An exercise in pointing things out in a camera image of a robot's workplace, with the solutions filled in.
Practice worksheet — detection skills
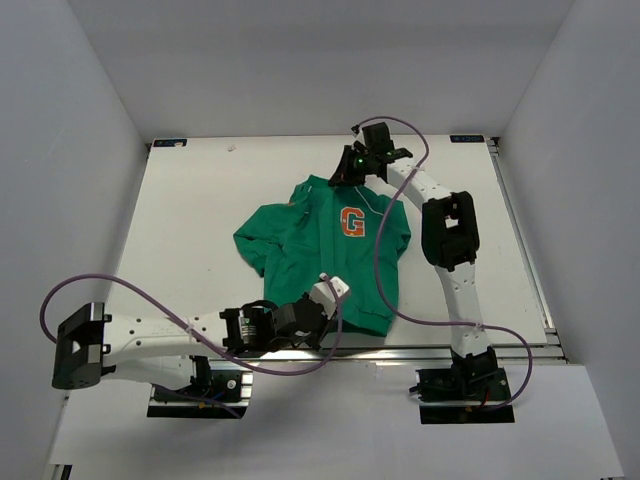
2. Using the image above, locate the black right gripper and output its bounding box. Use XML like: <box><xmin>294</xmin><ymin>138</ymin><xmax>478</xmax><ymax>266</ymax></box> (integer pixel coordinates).
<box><xmin>330</xmin><ymin>144</ymin><xmax>376</xmax><ymax>186</ymax></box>

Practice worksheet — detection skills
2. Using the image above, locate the green jacket with white lining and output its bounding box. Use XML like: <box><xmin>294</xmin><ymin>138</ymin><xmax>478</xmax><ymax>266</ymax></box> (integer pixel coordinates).
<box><xmin>233</xmin><ymin>176</ymin><xmax>411</xmax><ymax>337</ymax></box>

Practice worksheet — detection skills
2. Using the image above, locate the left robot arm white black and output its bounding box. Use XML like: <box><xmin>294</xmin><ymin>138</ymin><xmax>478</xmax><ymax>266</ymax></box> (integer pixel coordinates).
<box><xmin>52</xmin><ymin>284</ymin><xmax>338</xmax><ymax>399</ymax></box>

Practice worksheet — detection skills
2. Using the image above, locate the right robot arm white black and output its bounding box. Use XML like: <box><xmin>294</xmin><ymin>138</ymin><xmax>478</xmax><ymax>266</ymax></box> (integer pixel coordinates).
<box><xmin>329</xmin><ymin>117</ymin><xmax>498</xmax><ymax>399</ymax></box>

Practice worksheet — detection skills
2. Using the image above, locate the blue label sticker right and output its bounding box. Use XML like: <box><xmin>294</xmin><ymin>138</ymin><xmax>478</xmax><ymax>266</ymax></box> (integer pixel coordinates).
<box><xmin>449</xmin><ymin>134</ymin><xmax>485</xmax><ymax>144</ymax></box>

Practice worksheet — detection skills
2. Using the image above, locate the blue label sticker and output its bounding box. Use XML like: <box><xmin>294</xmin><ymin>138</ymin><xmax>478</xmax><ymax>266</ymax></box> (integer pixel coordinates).
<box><xmin>449</xmin><ymin>134</ymin><xmax>485</xmax><ymax>144</ymax></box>
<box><xmin>152</xmin><ymin>139</ymin><xmax>187</xmax><ymax>148</ymax></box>

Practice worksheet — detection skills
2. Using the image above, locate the blue label sticker left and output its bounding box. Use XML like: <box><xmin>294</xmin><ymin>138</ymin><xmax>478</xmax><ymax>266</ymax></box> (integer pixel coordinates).
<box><xmin>152</xmin><ymin>139</ymin><xmax>187</xmax><ymax>148</ymax></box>

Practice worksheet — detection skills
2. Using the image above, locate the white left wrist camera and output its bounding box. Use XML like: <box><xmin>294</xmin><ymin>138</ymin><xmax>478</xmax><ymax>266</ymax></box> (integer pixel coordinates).
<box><xmin>309</xmin><ymin>273</ymin><xmax>351</xmax><ymax>318</ymax></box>

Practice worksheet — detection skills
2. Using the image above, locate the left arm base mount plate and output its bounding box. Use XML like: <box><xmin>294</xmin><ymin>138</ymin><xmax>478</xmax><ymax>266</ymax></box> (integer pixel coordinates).
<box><xmin>146</xmin><ymin>356</ymin><xmax>253</xmax><ymax>420</ymax></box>

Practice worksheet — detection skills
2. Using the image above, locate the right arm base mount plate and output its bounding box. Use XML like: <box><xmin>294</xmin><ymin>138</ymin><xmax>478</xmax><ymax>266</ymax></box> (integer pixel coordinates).
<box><xmin>408</xmin><ymin>368</ymin><xmax>515</xmax><ymax>425</ymax></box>

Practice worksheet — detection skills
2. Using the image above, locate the aluminium table front rail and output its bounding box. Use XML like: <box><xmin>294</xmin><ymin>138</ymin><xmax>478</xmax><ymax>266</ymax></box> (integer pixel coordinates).
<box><xmin>243</xmin><ymin>345</ymin><xmax>565</xmax><ymax>362</ymax></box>

